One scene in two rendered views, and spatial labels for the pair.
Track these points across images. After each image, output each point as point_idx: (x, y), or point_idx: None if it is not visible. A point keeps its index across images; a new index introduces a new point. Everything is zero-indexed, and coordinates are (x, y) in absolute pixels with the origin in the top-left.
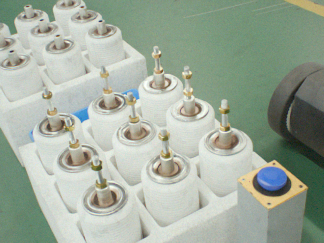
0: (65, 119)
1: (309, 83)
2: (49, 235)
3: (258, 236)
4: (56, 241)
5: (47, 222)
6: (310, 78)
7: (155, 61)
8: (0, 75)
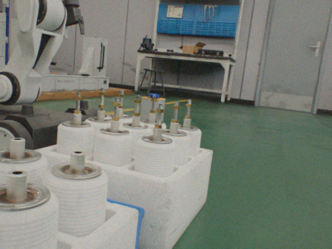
0: (178, 101)
1: (30, 120)
2: (181, 241)
3: (161, 118)
4: (182, 236)
5: (173, 248)
6: (28, 117)
7: (79, 103)
8: (106, 184)
